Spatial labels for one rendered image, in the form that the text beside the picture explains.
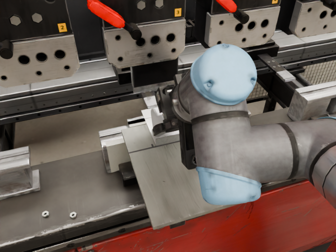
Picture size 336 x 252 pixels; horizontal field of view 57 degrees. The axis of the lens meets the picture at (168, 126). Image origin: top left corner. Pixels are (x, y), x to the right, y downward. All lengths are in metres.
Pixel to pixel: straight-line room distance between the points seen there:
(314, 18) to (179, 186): 0.45
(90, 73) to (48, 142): 1.34
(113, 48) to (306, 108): 0.59
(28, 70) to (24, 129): 1.86
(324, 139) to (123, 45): 0.36
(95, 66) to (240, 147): 0.70
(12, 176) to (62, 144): 1.45
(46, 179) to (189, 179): 0.38
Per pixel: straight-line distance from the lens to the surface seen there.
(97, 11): 0.51
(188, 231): 0.91
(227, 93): 0.36
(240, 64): 0.38
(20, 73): 0.59
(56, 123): 2.40
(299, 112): 0.97
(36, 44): 0.57
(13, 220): 0.79
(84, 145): 2.17
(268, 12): 0.68
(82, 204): 0.76
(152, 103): 0.79
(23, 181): 0.80
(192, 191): 0.60
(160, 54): 0.61
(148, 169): 0.64
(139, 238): 0.85
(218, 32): 0.64
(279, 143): 0.40
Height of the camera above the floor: 1.48
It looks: 41 degrees down
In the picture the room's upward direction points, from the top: straight up
